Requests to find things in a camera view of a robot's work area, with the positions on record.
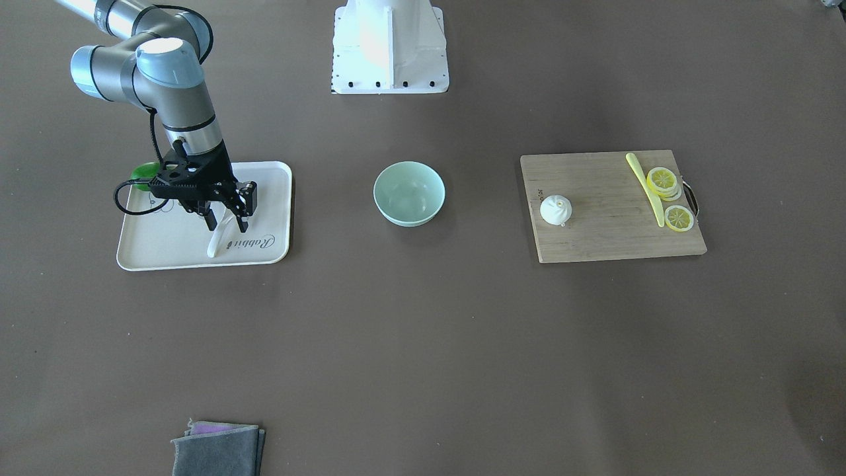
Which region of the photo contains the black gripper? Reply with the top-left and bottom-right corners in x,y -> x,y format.
173,139 -> 257,234

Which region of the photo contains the white ceramic spoon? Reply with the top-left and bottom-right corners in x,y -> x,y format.
206,211 -> 235,258

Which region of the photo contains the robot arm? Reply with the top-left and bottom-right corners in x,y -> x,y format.
61,1 -> 257,232

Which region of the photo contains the mint green bowl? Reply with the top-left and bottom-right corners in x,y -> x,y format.
373,161 -> 446,228

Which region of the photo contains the cream rectangular tray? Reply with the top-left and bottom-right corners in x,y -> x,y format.
116,161 -> 293,271

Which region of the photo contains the green lime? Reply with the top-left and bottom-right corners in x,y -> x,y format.
130,161 -> 160,192

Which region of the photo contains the folded grey cloth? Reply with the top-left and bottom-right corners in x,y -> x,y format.
171,419 -> 266,475

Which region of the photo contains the wooden cutting board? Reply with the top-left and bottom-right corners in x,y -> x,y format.
520,151 -> 707,263

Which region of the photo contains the yellow plastic knife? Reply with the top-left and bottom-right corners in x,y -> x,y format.
625,153 -> 666,228

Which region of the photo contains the lemon slice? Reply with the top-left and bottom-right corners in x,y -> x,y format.
664,205 -> 696,233
646,167 -> 681,201

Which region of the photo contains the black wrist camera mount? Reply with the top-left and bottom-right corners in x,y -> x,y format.
148,161 -> 219,202

